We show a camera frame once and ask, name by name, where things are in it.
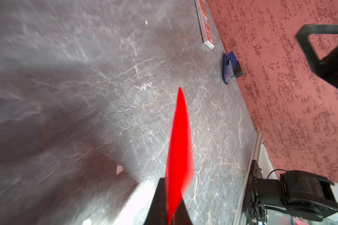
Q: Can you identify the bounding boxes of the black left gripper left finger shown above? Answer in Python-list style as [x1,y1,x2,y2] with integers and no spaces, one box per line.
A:
[144,178,168,225]

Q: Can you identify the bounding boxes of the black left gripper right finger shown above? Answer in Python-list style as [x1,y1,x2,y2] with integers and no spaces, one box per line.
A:
[170,199,193,225]

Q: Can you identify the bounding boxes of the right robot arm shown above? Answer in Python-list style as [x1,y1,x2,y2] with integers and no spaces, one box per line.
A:
[241,24,338,225]

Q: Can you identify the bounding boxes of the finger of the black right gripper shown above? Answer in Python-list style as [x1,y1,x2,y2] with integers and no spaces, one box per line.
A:
[296,24,338,89]

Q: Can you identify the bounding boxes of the blue stapler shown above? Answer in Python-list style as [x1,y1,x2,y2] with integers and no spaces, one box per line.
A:
[222,51,243,85]

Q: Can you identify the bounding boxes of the red pencil box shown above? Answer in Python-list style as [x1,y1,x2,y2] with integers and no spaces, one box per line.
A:
[195,0,215,49]

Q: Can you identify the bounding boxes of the red square paper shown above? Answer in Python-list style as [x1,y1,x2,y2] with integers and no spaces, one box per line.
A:
[165,88,193,224]

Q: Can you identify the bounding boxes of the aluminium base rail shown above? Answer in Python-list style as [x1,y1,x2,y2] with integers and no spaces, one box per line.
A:
[233,130,276,225]

